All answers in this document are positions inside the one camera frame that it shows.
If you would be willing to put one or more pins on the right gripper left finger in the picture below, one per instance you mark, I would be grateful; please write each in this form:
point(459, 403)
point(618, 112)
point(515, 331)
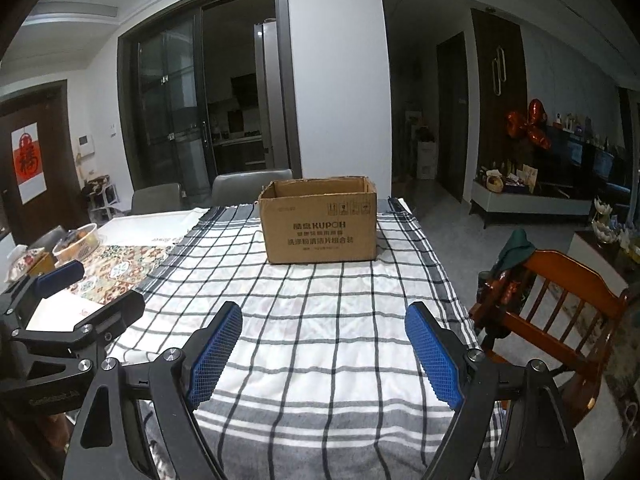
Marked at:
point(109, 437)

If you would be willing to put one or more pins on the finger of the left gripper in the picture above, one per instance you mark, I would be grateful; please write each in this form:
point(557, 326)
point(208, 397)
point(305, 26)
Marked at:
point(100, 328)
point(28, 291)

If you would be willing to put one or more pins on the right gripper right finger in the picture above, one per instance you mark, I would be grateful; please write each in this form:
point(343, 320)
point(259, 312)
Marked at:
point(537, 441)

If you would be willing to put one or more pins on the white table mat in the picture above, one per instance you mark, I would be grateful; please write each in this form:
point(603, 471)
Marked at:
point(62, 311)

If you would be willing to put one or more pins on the patterned table runner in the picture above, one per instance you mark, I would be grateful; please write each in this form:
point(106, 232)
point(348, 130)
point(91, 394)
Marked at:
point(112, 270)

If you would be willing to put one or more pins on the glass fruit bowl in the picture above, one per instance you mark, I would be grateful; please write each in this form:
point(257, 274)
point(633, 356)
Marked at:
point(77, 244)

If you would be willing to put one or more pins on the red fu poster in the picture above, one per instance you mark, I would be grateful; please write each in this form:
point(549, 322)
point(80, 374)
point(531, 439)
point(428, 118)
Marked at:
point(28, 163)

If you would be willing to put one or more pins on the white shoe rack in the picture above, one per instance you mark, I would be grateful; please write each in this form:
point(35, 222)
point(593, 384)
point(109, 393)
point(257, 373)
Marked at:
point(102, 199)

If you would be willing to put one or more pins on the grey chair far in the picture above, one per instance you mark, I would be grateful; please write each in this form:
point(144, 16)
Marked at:
point(157, 198)

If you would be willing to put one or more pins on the grey chair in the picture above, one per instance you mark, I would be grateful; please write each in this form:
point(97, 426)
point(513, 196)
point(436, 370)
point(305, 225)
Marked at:
point(244, 187)
point(157, 198)

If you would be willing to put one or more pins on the red wooden chair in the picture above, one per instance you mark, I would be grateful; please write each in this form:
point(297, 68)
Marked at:
point(562, 308)

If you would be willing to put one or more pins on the grey chair near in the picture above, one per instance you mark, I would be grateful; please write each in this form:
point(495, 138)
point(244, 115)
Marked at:
point(244, 187)

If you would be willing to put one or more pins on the green cloth on chair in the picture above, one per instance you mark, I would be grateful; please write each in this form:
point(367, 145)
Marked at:
point(518, 248)

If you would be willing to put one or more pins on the brown cardboard box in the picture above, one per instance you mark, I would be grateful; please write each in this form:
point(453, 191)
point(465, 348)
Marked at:
point(319, 220)

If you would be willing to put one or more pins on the white tv bench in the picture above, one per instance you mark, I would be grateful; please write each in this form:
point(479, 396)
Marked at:
point(492, 207)

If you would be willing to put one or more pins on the glass sliding door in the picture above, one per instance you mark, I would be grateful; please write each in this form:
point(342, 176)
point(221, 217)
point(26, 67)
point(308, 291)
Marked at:
point(206, 88)

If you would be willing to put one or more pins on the red foil balloons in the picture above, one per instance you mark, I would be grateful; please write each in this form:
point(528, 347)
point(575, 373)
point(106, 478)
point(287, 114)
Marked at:
point(530, 124)

